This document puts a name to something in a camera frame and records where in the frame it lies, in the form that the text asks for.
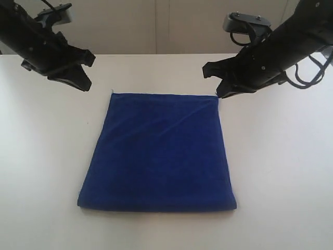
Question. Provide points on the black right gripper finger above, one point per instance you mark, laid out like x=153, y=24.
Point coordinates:
x=225, y=68
x=231, y=86

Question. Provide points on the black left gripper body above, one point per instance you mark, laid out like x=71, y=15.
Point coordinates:
x=42, y=50

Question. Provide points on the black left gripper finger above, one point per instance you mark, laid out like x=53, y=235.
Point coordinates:
x=74, y=76
x=80, y=56

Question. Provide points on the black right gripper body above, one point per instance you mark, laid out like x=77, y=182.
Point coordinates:
x=308, y=30

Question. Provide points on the blue terry towel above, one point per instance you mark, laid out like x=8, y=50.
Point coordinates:
x=159, y=153

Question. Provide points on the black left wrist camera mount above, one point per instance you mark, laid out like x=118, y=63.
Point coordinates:
x=54, y=16

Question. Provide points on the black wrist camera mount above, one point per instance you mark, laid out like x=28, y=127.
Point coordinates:
x=54, y=16
x=256, y=28

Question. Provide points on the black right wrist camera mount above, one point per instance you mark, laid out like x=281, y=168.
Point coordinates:
x=256, y=28

